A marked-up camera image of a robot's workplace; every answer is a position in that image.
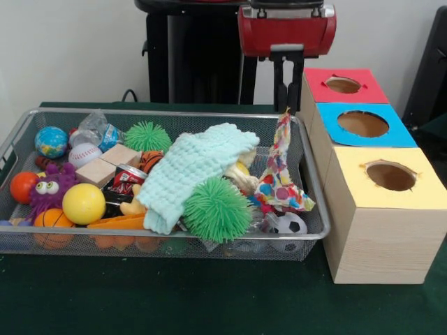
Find dark green table cloth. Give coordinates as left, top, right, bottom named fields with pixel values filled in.
left=0, top=100, right=447, bottom=335

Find black and white soccer ball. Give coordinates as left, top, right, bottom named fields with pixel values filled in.
left=270, top=211, right=309, bottom=241

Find silver mesh bin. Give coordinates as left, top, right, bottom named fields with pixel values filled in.
left=0, top=107, right=332, bottom=262

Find white toy baseball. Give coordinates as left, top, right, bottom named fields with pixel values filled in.
left=68, top=142, right=103, bottom=170

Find wooden box with three holes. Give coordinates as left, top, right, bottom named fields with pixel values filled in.
left=295, top=67, right=447, bottom=285

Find cream knitted cloth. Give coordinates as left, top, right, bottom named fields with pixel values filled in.
left=223, top=146, right=268, bottom=196

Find red orange ball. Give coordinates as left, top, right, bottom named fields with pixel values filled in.
left=9, top=171, right=40, bottom=205

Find blue globe ball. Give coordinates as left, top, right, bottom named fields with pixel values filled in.
left=34, top=126, right=69, bottom=160

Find colourful polka dot cloth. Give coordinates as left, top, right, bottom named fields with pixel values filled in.
left=254, top=106, right=317, bottom=214

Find yellow smooth ball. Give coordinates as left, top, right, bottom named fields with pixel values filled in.
left=61, top=183, right=107, bottom=226

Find light blue cloth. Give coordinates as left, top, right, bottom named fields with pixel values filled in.
left=135, top=122, right=261, bottom=235

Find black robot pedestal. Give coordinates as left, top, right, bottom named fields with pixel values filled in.
left=134, top=0, right=282, bottom=105

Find purple furry monster toy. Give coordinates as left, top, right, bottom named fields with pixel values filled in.
left=27, top=163, right=80, bottom=219

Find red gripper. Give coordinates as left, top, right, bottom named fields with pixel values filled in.
left=237, top=3, right=338, bottom=112

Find orange toy basketball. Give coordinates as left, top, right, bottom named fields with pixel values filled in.
left=34, top=208, right=76, bottom=230

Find black upright panel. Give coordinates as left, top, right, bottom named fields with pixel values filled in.
left=401, top=5, right=447, bottom=123

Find green spiky rubber ball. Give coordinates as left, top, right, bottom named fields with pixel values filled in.
left=182, top=176, right=253, bottom=244
left=124, top=121, right=174, bottom=154

